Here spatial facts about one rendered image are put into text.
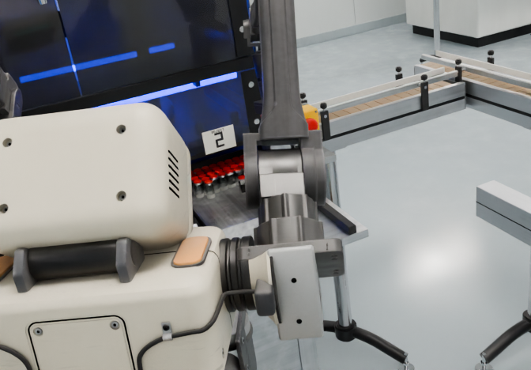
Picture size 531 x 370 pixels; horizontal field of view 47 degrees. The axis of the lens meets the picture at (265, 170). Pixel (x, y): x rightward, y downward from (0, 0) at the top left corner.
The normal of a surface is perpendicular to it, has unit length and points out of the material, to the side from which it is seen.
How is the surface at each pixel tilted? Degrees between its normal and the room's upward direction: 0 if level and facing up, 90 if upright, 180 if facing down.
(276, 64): 59
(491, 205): 90
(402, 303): 0
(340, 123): 90
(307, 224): 48
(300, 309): 82
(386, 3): 90
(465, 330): 0
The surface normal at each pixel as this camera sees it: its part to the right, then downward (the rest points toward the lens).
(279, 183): -0.01, -0.48
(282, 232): -0.22, -0.46
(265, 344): 0.41, 0.33
